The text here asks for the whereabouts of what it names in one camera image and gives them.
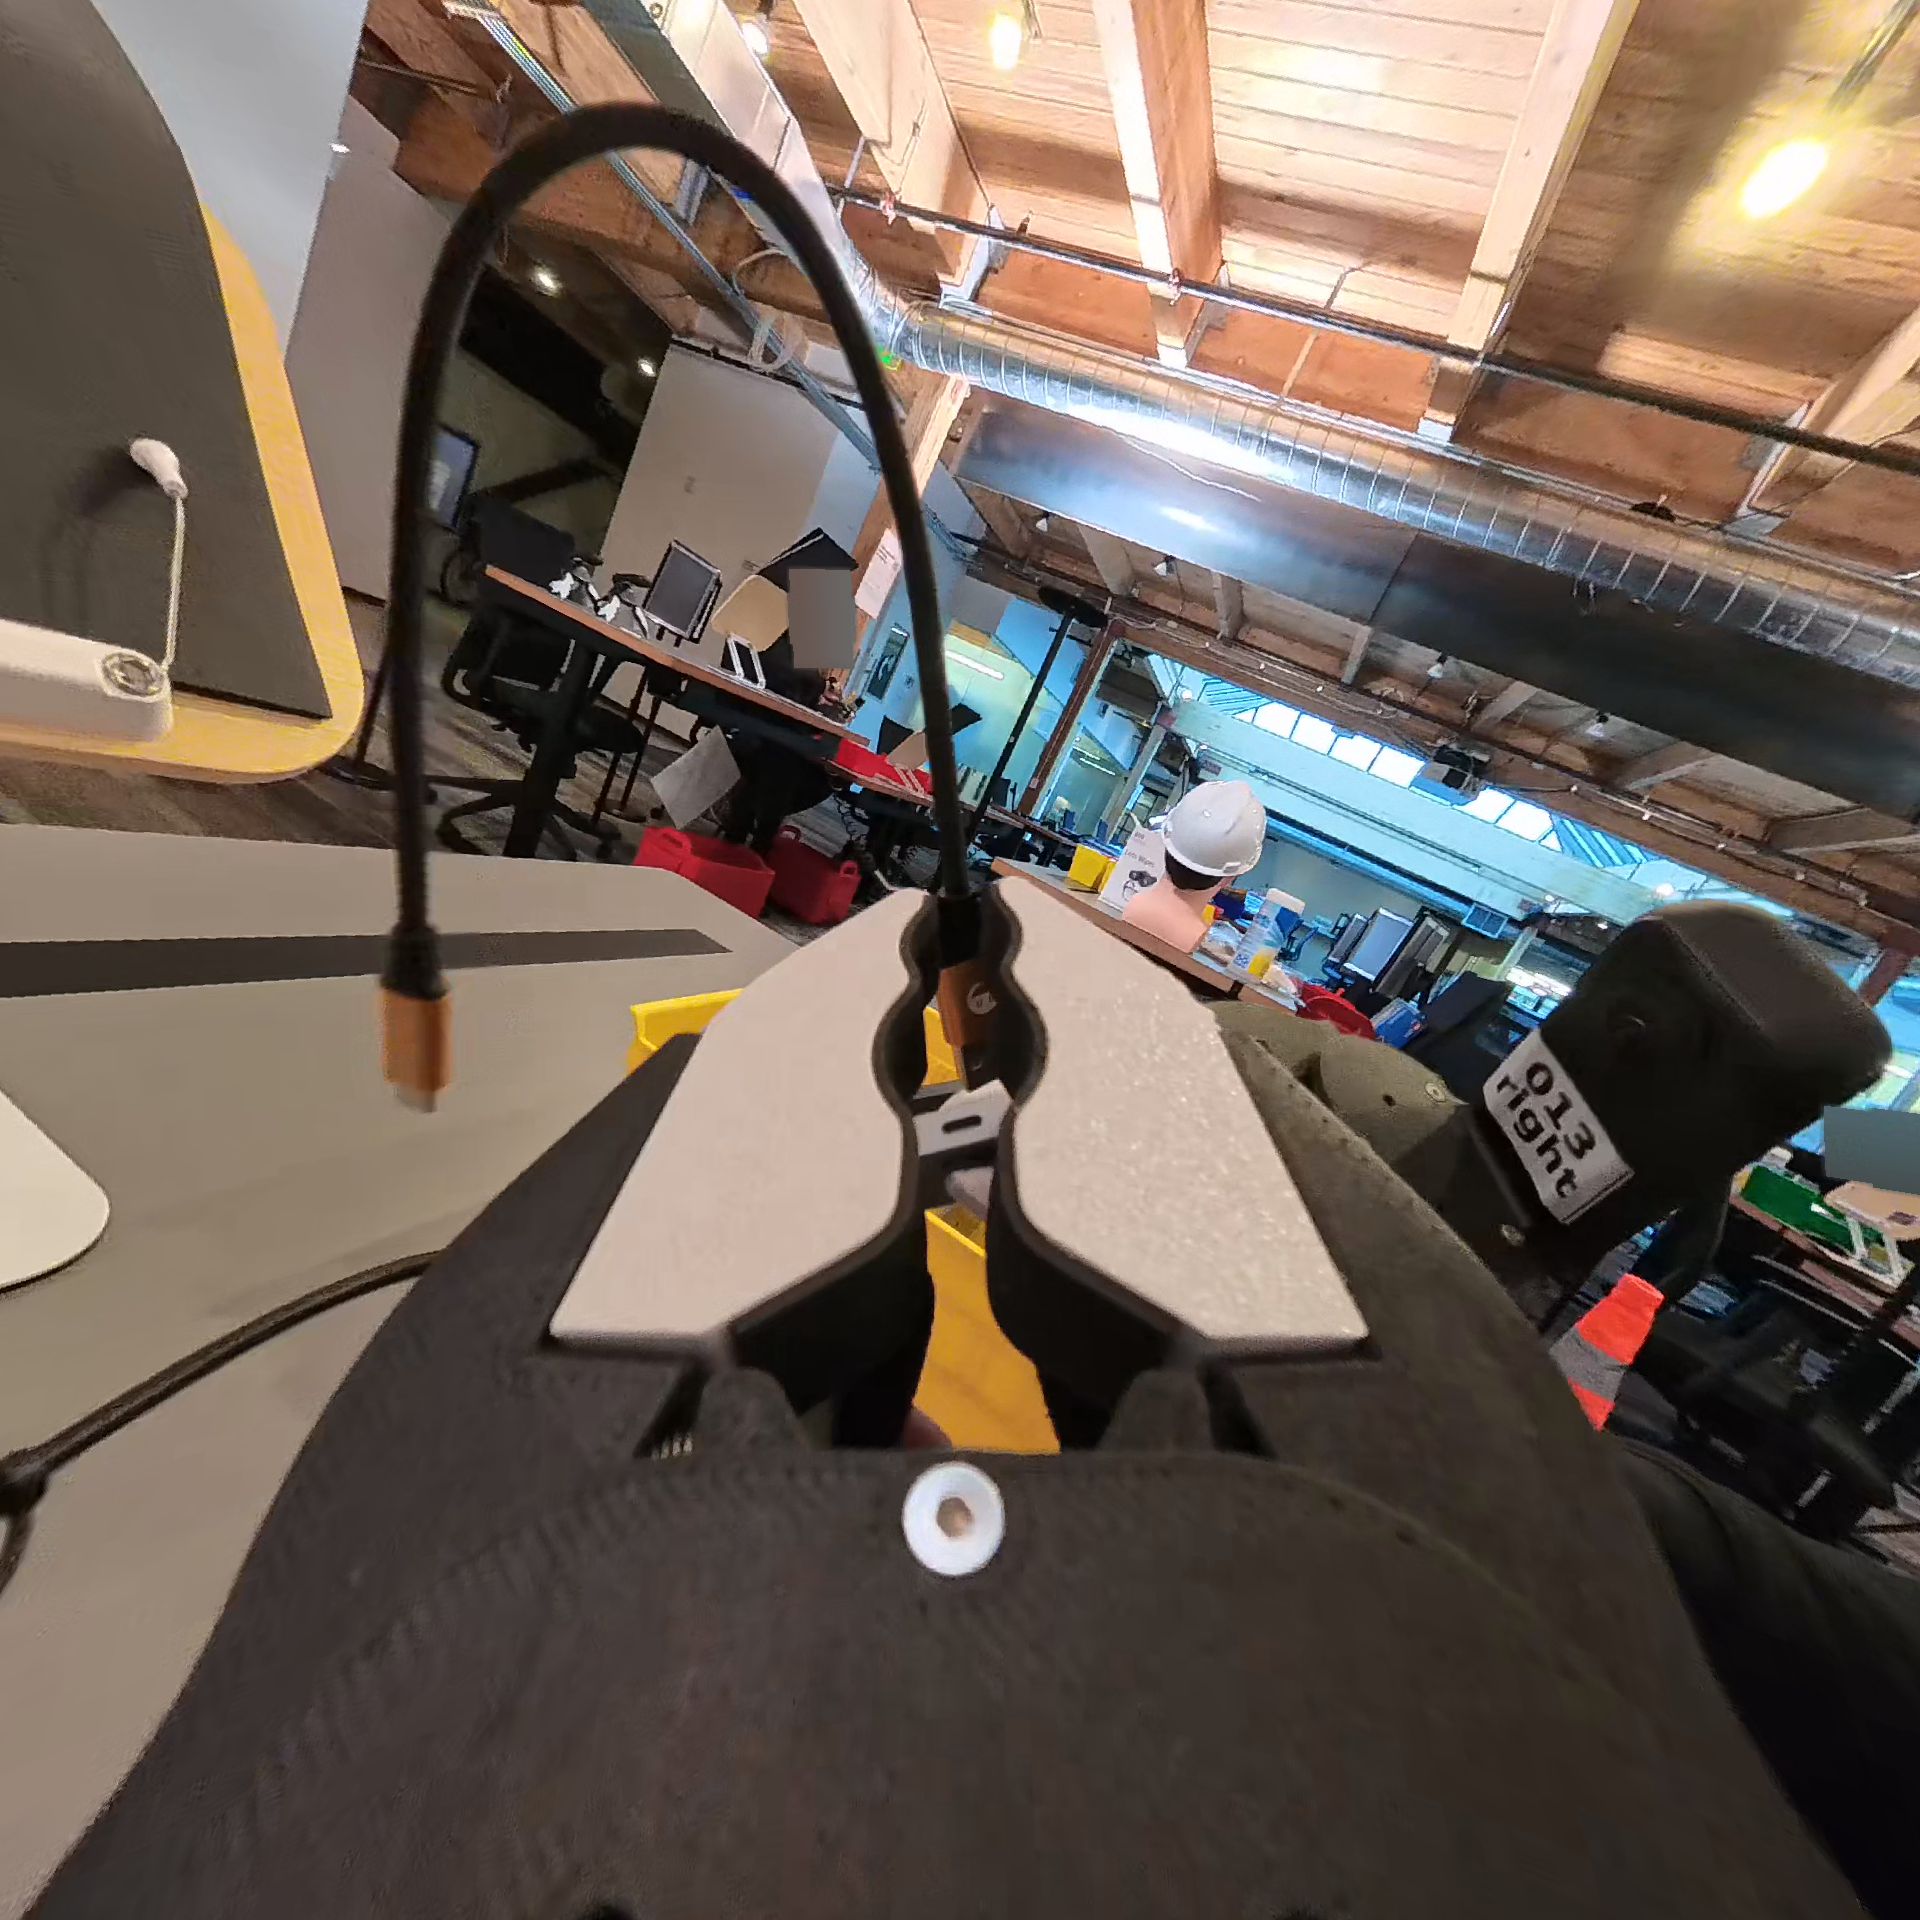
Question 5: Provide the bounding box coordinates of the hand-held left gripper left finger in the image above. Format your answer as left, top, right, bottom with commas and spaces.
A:
545, 887, 952, 1353

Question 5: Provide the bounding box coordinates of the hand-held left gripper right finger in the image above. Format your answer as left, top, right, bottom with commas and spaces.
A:
983, 873, 1373, 1359

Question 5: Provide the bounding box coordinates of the orange plug usb cable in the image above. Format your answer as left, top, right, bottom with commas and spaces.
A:
376, 103, 1009, 1115

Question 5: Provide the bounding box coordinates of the black hub cable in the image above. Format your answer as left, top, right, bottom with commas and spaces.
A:
0, 1252, 444, 1577

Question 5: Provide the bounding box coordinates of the person's right forearm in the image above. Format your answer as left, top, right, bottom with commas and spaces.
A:
1611, 1431, 1920, 1920

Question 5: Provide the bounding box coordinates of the yellow plastic bin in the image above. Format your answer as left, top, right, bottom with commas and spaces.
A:
627, 988, 1059, 1455

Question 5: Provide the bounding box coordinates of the mannequin head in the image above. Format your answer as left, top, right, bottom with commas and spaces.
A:
1123, 848, 1226, 950

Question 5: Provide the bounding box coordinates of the red plastic bin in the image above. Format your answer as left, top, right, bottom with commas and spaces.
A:
633, 822, 778, 916
769, 825, 864, 928

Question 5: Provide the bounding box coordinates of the orange traffic cone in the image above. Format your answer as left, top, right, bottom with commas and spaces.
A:
1553, 1271, 1667, 1431

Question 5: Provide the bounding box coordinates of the white hard hat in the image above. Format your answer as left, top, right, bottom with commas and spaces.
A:
1161, 780, 1272, 880

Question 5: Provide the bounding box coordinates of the black tape strip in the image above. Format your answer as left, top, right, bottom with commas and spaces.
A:
0, 929, 737, 1001

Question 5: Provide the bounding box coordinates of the black office chair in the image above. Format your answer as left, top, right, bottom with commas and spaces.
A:
434, 598, 635, 859

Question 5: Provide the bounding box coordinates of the long wooden desk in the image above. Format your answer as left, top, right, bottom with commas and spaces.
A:
481, 566, 939, 902

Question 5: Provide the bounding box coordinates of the computer monitor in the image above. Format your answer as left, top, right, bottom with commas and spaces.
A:
644, 540, 722, 639

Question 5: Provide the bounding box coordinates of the white rounded flat plate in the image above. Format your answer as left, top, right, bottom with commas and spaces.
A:
0, 1093, 113, 1291

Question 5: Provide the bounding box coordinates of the light wood table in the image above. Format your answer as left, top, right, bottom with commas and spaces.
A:
0, 0, 369, 783

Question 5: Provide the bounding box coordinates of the white plastic bar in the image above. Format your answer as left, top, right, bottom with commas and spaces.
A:
0, 616, 175, 745

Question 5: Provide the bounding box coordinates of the black table mat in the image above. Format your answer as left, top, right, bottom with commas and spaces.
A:
0, 0, 337, 719

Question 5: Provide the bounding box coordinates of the silver spiral ventilation duct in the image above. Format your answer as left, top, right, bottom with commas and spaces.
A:
884, 293, 1920, 680

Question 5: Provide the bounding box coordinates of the white cord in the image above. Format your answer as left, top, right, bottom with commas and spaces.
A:
128, 433, 195, 677

